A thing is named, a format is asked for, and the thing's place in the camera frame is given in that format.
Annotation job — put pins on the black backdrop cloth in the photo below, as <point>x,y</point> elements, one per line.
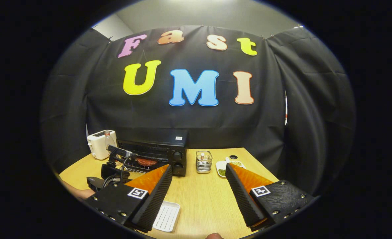
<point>199,122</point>

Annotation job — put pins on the white ribbed plastic tray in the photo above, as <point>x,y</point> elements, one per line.
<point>166,215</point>

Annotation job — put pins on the white divided plate of beans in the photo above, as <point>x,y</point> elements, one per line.
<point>221,171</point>

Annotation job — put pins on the reddish brown meat piece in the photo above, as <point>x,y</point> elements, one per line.
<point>146,162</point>

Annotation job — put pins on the white toaster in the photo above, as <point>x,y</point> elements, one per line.
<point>98,146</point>

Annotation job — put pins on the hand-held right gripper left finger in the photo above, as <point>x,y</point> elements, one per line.
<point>157,202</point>

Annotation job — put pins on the black electric oven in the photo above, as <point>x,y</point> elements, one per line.
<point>162,146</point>

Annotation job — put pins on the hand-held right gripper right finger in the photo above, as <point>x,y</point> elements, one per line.
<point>242,202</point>

